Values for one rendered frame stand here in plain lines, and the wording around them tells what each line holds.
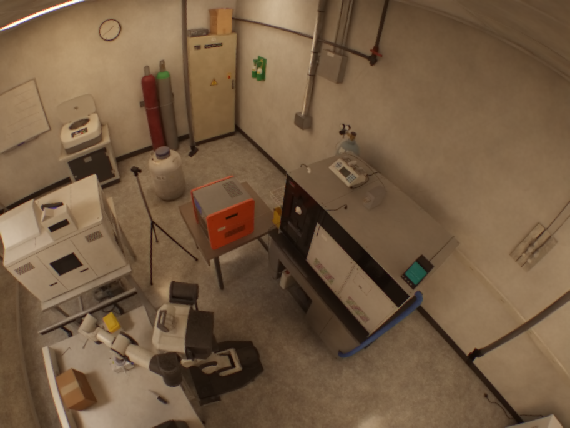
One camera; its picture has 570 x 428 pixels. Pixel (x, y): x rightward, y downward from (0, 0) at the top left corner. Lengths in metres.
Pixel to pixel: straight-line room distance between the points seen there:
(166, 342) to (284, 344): 1.62
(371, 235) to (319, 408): 1.71
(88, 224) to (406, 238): 2.06
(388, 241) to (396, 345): 1.63
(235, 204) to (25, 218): 1.63
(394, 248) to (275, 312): 1.58
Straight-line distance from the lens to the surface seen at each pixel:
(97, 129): 4.15
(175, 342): 1.34
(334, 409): 2.74
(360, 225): 1.72
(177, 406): 1.80
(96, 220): 1.89
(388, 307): 1.75
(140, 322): 1.99
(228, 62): 4.60
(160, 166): 3.59
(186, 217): 2.67
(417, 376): 3.14
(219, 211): 2.09
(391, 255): 1.66
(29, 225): 2.12
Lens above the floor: 2.64
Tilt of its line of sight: 46 degrees down
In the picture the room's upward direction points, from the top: 9 degrees clockwise
